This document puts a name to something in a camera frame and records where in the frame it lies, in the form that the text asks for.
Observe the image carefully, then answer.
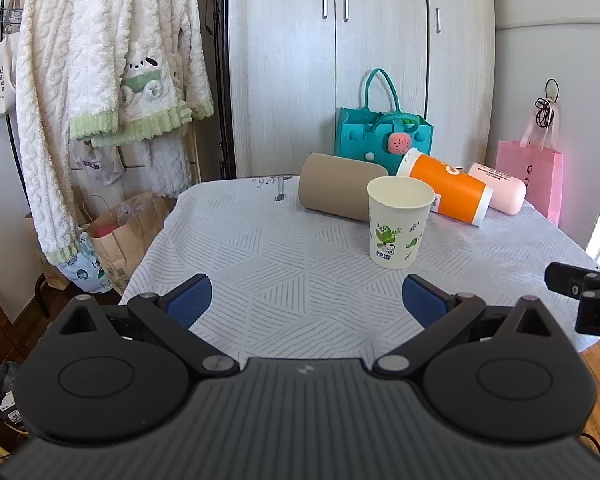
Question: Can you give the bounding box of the tan cylindrical cup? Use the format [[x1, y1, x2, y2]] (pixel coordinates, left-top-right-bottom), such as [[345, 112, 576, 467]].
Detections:
[[298, 152, 397, 223]]

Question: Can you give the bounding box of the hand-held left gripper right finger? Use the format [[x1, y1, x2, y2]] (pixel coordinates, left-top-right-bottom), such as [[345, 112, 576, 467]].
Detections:
[[374, 274, 568, 383]]

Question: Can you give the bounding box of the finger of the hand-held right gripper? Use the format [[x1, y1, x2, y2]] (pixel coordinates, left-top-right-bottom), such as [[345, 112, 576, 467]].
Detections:
[[544, 262, 600, 302]]

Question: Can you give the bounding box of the orange cup with white lid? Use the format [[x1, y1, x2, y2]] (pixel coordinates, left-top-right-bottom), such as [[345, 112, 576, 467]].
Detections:
[[396, 148, 495, 227]]

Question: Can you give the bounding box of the pink gift bag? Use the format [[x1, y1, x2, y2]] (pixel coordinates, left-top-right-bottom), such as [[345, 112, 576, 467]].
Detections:
[[495, 105, 564, 227]]

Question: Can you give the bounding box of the teal felt handbag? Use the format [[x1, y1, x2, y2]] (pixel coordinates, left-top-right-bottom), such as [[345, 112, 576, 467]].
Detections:
[[335, 68, 434, 175]]

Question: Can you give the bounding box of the brown paper bag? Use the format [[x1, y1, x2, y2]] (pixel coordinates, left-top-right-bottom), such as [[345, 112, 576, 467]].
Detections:
[[82, 192, 177, 296]]

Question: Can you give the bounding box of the white and blue plastic bag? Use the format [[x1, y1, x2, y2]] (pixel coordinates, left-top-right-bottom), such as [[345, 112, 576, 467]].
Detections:
[[59, 232, 112, 295]]

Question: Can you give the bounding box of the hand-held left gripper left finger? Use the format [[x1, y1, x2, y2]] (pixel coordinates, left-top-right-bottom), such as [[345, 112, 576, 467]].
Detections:
[[47, 274, 241, 383]]

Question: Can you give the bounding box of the black clothes rack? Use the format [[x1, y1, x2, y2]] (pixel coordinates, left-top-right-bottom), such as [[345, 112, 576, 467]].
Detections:
[[0, 0, 51, 318]]

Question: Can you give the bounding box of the black tripod stand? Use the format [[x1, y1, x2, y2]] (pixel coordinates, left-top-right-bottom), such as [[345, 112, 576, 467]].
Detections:
[[203, 0, 237, 180]]

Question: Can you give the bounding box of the light wooden wardrobe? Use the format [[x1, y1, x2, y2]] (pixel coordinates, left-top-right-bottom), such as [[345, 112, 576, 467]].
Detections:
[[226, 0, 496, 181]]

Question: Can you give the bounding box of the grey hanging cloth bag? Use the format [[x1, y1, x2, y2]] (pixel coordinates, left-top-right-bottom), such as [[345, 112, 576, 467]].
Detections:
[[69, 139, 127, 196]]

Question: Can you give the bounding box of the white fluffy robe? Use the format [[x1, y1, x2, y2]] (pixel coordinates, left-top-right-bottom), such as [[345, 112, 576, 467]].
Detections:
[[15, 0, 215, 267]]

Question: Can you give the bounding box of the white leaf-print paper cup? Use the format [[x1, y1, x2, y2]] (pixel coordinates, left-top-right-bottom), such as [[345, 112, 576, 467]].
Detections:
[[367, 176, 436, 271]]

